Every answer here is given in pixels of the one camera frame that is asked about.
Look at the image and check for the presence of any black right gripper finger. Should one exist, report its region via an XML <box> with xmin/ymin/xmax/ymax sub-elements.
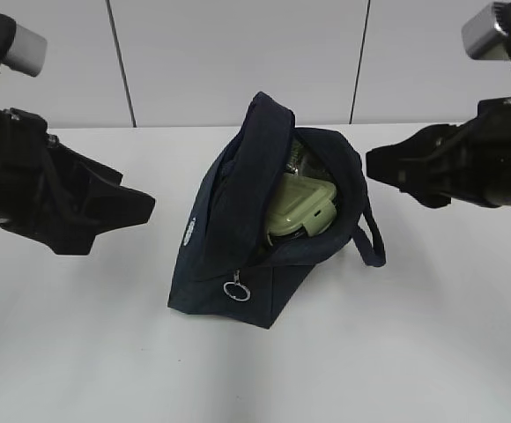
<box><xmin>366</xmin><ymin>127</ymin><xmax>432</xmax><ymax>190</ymax></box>
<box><xmin>407</xmin><ymin>189</ymin><xmax>451</xmax><ymax>208</ymax></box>

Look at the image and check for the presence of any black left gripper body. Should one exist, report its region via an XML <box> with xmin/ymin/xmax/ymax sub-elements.
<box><xmin>0</xmin><ymin>108</ymin><xmax>89</xmax><ymax>230</ymax></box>

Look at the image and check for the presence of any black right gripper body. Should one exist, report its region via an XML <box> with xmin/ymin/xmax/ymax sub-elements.
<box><xmin>426</xmin><ymin>97</ymin><xmax>511</xmax><ymax>207</ymax></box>

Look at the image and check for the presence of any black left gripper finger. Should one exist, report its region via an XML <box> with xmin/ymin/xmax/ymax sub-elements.
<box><xmin>48</xmin><ymin>140</ymin><xmax>157</xmax><ymax>256</ymax></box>

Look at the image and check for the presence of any green lid glass food container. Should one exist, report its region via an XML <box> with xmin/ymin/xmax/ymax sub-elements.
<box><xmin>264</xmin><ymin>173</ymin><xmax>337</xmax><ymax>246</ymax></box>

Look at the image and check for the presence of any dark blue insulated lunch bag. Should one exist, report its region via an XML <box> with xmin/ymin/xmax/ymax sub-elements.
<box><xmin>167</xmin><ymin>92</ymin><xmax>386</xmax><ymax>329</ymax></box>

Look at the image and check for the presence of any silver zipper pull ring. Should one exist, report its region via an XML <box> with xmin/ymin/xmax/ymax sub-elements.
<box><xmin>222</xmin><ymin>269</ymin><xmax>252</xmax><ymax>303</ymax></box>

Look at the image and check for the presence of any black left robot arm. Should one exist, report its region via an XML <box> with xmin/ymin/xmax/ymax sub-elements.
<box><xmin>0</xmin><ymin>108</ymin><xmax>156</xmax><ymax>256</ymax></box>

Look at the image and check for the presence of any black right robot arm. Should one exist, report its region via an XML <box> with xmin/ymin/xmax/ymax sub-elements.
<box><xmin>366</xmin><ymin>97</ymin><xmax>511</xmax><ymax>209</ymax></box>

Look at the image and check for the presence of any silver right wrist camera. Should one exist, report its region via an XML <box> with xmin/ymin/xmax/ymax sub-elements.
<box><xmin>461</xmin><ymin>1</ymin><xmax>511</xmax><ymax>63</ymax></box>

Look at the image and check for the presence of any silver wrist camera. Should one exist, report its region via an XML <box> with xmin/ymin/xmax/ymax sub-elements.
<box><xmin>0</xmin><ymin>13</ymin><xmax>48</xmax><ymax>78</ymax></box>
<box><xmin>461</xmin><ymin>1</ymin><xmax>511</xmax><ymax>63</ymax></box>

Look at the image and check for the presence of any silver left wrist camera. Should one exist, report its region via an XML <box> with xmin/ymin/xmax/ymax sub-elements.
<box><xmin>0</xmin><ymin>13</ymin><xmax>48</xmax><ymax>78</ymax></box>

